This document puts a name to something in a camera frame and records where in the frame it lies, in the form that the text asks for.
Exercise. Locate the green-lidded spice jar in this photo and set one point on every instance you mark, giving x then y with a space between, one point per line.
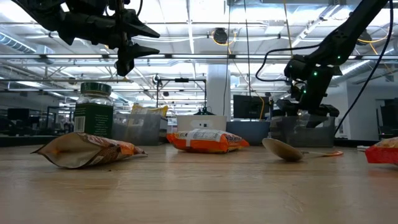
93 118

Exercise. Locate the orange ramen packet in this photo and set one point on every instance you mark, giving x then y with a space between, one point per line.
202 144

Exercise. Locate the red ramen packet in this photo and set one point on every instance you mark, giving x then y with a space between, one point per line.
382 154

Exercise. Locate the black camera stand frame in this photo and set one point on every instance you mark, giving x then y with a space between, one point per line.
182 80

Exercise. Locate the white plastic bin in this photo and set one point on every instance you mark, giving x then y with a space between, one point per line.
202 123

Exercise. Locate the taco seasoning pouch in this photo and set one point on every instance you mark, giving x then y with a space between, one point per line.
87 149

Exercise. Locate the black computer monitor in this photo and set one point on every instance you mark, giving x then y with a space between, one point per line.
250 107

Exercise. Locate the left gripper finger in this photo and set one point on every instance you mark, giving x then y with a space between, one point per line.
141 51
140 31

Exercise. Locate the translucent grey bin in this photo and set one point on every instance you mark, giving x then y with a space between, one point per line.
292 133
140 130

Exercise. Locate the blue bowl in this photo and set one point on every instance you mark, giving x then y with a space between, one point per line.
248 132

